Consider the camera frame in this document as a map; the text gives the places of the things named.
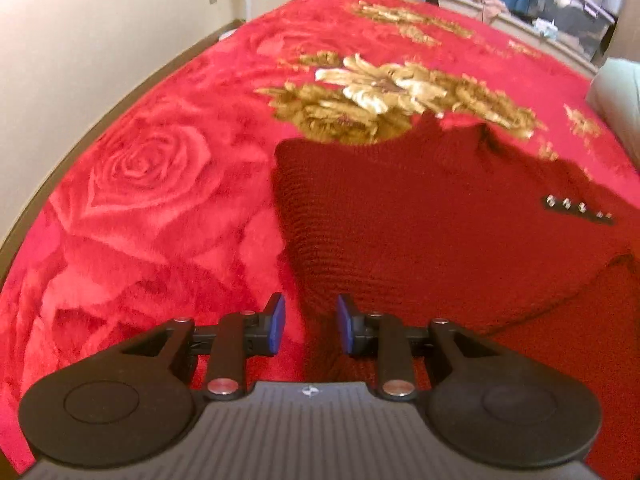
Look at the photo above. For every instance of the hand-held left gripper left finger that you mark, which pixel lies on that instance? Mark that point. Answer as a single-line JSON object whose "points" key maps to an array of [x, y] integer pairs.
{"points": [[275, 322]]}

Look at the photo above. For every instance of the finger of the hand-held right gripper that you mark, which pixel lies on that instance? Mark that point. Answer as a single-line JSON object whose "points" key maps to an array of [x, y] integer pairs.
{"points": [[575, 208]]}

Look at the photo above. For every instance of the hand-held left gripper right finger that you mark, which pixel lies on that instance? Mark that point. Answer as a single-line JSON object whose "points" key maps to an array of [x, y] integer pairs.
{"points": [[346, 322]]}

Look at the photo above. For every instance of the dark red knit sweater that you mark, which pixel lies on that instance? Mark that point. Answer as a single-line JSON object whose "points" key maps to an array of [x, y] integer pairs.
{"points": [[425, 225]]}

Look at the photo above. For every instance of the light green pillow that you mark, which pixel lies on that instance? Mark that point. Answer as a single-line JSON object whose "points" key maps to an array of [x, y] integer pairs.
{"points": [[617, 105]]}

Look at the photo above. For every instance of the red floral blanket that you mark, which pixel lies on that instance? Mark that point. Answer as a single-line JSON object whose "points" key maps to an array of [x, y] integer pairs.
{"points": [[150, 210]]}

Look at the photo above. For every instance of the white tissue pack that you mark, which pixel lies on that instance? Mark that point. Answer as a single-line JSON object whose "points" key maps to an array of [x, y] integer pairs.
{"points": [[545, 29]]}

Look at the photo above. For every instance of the clear plastic storage box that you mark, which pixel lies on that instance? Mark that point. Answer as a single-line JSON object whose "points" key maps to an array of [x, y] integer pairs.
{"points": [[570, 10]]}

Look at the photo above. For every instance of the pink cloth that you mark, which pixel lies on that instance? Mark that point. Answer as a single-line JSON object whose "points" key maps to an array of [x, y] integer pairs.
{"points": [[487, 5]]}

